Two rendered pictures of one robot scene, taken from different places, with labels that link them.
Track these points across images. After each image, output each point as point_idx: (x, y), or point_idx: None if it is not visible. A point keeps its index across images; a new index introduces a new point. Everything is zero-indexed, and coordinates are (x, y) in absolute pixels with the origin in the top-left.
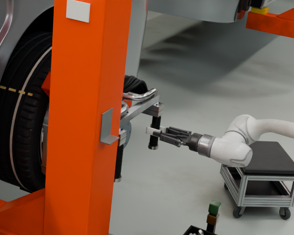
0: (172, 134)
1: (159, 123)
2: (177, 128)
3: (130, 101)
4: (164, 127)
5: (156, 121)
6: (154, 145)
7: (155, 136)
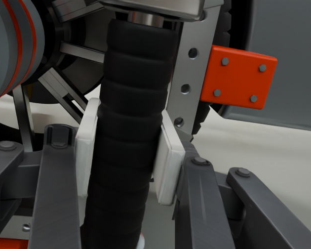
0: (63, 218)
1: (138, 89)
2: (292, 217)
3: (259, 82)
4: (180, 142)
5: (107, 53)
6: (87, 244)
7: (96, 180)
